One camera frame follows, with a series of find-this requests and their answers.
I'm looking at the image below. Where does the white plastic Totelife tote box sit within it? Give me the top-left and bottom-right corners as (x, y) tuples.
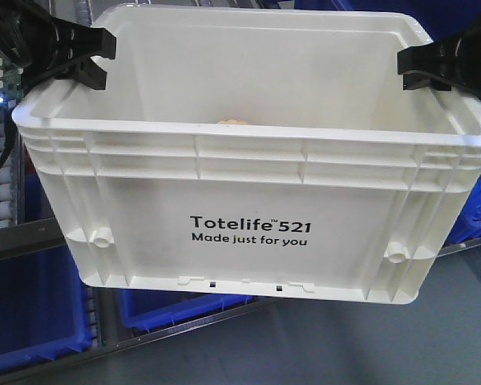
(13, 5), (481, 305)

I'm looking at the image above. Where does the blue bin with bagged parts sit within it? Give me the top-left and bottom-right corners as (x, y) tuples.
(118, 289), (253, 332)

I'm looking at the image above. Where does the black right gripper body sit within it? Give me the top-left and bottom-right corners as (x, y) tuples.
(456, 13), (481, 97)

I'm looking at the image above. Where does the left green circuit board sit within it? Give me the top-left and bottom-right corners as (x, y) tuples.
(0, 53), (23, 110)

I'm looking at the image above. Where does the yellow soft ball toy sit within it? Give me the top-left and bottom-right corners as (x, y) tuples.
(217, 119), (250, 125)

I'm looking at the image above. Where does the blue bin lower left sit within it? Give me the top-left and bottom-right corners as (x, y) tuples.
(0, 246), (93, 374)

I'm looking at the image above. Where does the left roller track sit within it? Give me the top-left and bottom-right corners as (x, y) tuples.
(0, 107), (24, 229)

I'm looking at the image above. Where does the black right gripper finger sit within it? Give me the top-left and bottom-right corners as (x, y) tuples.
(397, 34), (469, 80)
(403, 73), (452, 91)

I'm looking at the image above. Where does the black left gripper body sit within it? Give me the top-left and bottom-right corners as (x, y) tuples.
(0, 1), (60, 83)

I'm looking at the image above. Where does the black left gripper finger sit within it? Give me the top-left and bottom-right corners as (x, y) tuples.
(22, 57), (107, 91)
(35, 14), (116, 69)

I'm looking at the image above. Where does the left black cable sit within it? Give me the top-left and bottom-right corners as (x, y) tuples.
(0, 110), (18, 188)

